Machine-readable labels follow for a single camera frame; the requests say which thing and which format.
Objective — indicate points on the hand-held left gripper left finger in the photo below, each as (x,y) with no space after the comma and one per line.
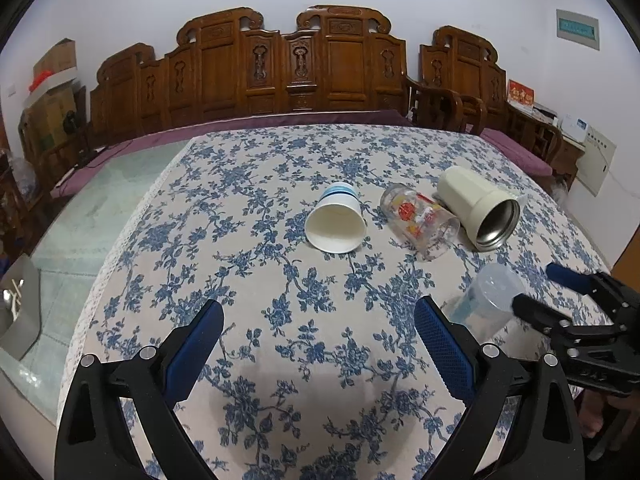
(200,340)

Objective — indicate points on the cream steel insulated cup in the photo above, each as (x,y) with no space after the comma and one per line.
(465,190)

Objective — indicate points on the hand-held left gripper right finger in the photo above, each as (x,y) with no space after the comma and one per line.
(442,340)

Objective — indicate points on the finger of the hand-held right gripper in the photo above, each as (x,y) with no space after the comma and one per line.
(562,272)
(542,316)

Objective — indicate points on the clear plastic bag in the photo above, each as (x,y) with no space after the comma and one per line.
(24,177)

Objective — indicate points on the white blue-striped paper cup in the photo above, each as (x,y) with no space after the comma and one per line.
(332,225)

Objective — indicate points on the red box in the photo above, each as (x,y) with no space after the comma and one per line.
(521,93)

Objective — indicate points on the white wall panel green label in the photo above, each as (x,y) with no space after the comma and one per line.
(577,29)

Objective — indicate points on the clear glass cup red print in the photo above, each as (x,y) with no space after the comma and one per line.
(415,215)

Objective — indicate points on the wooden side table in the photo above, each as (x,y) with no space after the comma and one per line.
(565,152)

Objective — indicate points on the blue floral tablecloth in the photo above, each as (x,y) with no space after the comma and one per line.
(300,310)

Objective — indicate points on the grey flat panel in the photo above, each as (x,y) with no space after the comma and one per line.
(20,310)

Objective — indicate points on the carved wooden armchair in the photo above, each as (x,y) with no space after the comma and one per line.
(460,75)

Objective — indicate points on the carved wooden sofa bench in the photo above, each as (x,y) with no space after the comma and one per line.
(225,70)

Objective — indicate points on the large cardboard box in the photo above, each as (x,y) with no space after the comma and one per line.
(50,120)

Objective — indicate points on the long purple seat cushion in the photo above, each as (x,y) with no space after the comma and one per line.
(300,119)

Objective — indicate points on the small purple seat cushion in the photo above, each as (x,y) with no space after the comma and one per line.
(520,152)

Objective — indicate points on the translucent plastic cup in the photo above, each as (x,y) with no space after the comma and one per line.
(480,305)

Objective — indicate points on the person's right hand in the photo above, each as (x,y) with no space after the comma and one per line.
(595,412)

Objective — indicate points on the small cardboard box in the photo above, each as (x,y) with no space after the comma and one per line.
(55,62)

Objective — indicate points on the glass-topped table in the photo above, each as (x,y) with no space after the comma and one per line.
(100,200)

